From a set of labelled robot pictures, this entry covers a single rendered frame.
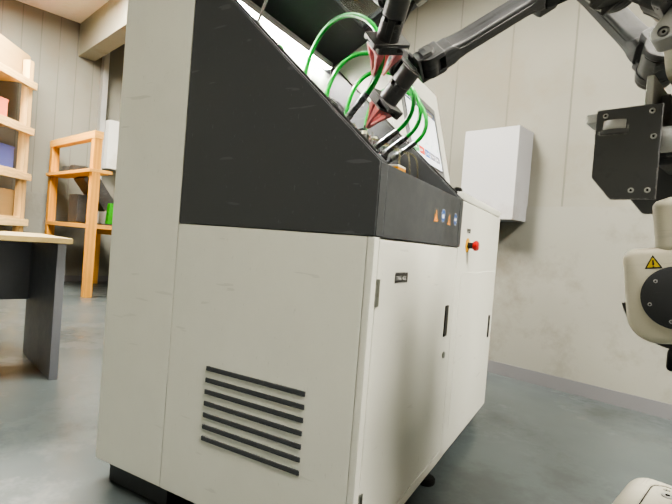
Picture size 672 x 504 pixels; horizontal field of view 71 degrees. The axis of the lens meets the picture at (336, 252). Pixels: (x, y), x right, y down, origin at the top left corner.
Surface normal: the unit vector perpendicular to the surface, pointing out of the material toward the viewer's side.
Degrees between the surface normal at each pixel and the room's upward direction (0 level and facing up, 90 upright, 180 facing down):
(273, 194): 90
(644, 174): 90
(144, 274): 90
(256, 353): 90
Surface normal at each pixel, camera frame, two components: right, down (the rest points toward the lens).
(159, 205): -0.48, -0.02
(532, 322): -0.69, -0.04
